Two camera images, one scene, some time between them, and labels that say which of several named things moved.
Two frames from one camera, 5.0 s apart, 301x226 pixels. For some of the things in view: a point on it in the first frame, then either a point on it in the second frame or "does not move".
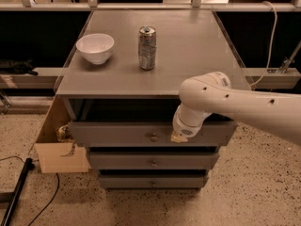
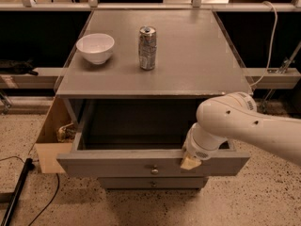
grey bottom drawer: [153, 181] does not move
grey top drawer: [146, 134] → [142, 155]
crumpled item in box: [62, 135] does not move
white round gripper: [184, 127] → [198, 151]
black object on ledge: [17, 67] does not move
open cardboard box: [51, 151] does not move
